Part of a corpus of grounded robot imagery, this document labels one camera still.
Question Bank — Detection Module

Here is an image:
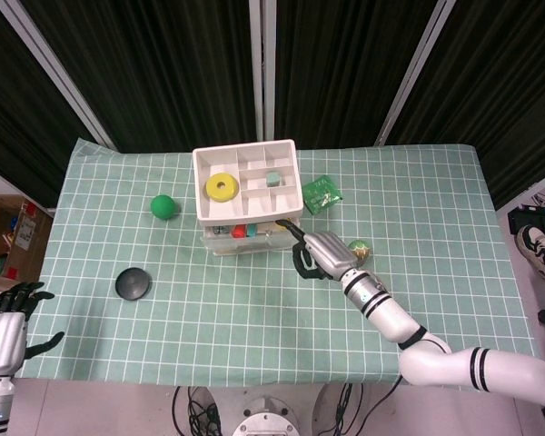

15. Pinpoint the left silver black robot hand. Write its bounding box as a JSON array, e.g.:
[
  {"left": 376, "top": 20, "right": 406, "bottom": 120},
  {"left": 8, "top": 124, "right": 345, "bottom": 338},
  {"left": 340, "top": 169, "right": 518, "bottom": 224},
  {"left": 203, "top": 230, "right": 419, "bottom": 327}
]
[{"left": 0, "top": 281, "right": 65, "bottom": 376}]

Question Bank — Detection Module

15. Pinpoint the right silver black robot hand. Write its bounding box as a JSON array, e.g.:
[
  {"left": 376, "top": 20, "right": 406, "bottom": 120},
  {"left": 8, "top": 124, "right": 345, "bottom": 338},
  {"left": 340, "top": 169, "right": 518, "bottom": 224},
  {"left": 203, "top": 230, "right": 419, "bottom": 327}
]
[{"left": 275, "top": 219, "right": 363, "bottom": 280}]

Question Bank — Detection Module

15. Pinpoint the clear plastic drawer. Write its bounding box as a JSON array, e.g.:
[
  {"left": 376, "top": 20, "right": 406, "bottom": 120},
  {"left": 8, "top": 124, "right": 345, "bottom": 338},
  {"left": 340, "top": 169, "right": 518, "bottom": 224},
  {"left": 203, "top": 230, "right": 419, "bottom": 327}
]
[{"left": 202, "top": 218, "right": 303, "bottom": 258}]

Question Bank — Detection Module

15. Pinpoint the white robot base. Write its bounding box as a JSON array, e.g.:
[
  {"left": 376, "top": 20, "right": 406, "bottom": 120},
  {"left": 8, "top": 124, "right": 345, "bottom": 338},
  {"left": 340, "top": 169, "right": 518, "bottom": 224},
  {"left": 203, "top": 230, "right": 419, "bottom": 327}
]
[{"left": 208, "top": 385, "right": 328, "bottom": 436}]

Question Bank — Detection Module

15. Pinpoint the white plastic drawer cabinet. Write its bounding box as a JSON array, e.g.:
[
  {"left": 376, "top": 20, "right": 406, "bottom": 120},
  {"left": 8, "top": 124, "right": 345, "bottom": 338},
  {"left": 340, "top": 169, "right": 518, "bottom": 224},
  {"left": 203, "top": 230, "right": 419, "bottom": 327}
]
[{"left": 192, "top": 139, "right": 306, "bottom": 258}]

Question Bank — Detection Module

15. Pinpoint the green gold foil egg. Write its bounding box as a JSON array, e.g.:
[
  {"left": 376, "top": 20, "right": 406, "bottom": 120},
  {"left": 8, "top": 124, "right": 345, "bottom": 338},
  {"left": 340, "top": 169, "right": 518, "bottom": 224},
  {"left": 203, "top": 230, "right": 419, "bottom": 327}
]
[{"left": 347, "top": 239, "right": 374, "bottom": 265}]

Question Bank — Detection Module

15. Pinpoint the green snack packet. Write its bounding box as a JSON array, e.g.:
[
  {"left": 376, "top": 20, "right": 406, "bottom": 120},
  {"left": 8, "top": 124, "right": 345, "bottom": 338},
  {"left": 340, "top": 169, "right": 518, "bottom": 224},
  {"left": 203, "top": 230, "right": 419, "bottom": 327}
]
[{"left": 302, "top": 174, "right": 344, "bottom": 214}]

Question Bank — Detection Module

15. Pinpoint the cardboard box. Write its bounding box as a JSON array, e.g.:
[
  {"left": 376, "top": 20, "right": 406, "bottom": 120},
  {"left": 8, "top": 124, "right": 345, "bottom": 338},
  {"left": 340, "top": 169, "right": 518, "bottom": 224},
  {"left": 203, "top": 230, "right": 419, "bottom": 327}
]
[{"left": 0, "top": 194, "right": 55, "bottom": 292}]

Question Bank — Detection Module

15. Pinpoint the green checked tablecloth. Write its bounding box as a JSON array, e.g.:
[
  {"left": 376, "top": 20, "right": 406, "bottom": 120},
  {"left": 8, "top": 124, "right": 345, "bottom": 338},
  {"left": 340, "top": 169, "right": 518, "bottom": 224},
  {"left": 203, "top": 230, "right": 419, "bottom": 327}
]
[{"left": 15, "top": 138, "right": 545, "bottom": 398}]

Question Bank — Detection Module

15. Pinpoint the black round disc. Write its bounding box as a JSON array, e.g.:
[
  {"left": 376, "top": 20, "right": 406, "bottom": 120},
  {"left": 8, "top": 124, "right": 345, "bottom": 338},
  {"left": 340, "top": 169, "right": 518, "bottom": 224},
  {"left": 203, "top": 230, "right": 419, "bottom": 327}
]
[{"left": 114, "top": 267, "right": 153, "bottom": 302}]

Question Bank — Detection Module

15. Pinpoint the green ball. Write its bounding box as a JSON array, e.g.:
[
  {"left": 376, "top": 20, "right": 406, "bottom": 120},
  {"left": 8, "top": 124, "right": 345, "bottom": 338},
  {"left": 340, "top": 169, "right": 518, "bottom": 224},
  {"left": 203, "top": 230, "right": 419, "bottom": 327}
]
[{"left": 150, "top": 193, "right": 177, "bottom": 221}]

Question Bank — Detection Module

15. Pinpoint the black curtain panel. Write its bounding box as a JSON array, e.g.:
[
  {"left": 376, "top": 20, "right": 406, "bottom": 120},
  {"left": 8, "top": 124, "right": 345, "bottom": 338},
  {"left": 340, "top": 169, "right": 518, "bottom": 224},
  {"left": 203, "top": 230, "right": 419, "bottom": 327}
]
[
  {"left": 20, "top": 0, "right": 261, "bottom": 154},
  {"left": 0, "top": 0, "right": 102, "bottom": 206},
  {"left": 385, "top": 0, "right": 545, "bottom": 211},
  {"left": 274, "top": 0, "right": 437, "bottom": 149}
]

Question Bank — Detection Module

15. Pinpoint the black electronic device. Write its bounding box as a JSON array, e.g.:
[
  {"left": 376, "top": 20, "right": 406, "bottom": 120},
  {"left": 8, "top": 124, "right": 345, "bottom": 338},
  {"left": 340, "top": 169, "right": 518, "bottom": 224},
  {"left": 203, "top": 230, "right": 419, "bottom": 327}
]
[{"left": 508, "top": 203, "right": 545, "bottom": 236}]

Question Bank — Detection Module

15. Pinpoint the white black sneaker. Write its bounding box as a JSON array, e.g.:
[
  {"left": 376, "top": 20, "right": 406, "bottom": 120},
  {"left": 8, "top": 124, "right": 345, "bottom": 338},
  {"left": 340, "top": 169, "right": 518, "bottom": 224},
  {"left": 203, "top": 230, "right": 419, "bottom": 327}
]
[{"left": 516, "top": 223, "right": 545, "bottom": 283}]

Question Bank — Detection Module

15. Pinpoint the yellow ring disc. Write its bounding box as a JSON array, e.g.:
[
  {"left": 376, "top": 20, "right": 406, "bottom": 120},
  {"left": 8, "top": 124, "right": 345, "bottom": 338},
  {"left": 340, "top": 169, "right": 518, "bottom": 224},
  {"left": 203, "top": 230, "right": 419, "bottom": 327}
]
[{"left": 203, "top": 173, "right": 240, "bottom": 203}]

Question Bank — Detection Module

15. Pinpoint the black cable bundle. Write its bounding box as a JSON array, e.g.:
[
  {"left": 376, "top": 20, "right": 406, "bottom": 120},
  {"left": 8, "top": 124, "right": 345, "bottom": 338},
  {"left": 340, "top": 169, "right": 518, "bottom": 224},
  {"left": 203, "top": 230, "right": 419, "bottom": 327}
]
[
  {"left": 320, "top": 383, "right": 368, "bottom": 436},
  {"left": 171, "top": 385, "right": 223, "bottom": 436}
]

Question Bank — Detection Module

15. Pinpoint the white frame post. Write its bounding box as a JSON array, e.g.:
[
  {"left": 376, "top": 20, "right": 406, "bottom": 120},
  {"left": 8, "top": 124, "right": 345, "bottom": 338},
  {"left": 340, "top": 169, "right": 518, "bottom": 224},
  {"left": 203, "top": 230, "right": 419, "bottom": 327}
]
[
  {"left": 248, "top": 0, "right": 278, "bottom": 141},
  {"left": 374, "top": 0, "right": 458, "bottom": 146},
  {"left": 0, "top": 0, "right": 117, "bottom": 149}
]

